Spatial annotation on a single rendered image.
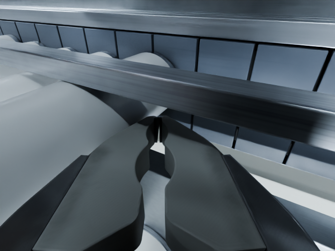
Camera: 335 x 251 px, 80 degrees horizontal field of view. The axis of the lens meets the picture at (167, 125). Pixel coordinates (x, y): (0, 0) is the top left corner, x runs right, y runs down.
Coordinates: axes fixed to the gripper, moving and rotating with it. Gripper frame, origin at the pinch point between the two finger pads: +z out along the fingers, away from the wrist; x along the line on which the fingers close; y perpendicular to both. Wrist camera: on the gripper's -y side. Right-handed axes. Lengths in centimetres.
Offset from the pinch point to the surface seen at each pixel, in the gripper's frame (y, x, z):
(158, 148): 4.1, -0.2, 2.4
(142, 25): -4.3, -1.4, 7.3
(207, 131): 3.6, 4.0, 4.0
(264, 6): -5.6, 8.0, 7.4
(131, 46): -2.6, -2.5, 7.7
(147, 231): 24.1, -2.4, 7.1
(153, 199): 16.6, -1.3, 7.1
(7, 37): -2.1, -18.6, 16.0
